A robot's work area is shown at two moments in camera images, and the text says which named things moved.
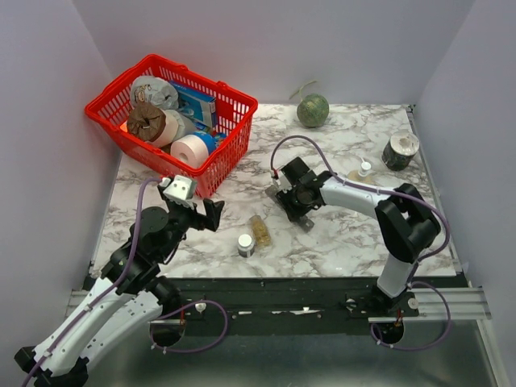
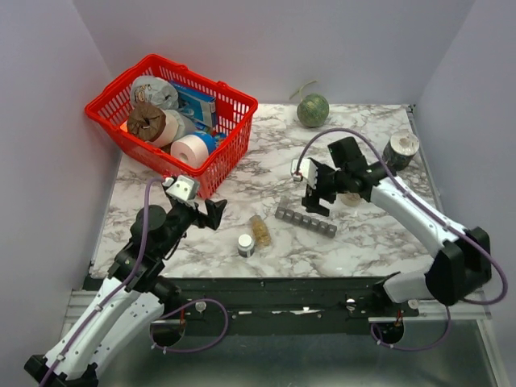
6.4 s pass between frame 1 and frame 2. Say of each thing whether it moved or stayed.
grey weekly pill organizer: moved
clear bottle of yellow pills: stayed
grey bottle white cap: stayed
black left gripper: stayed
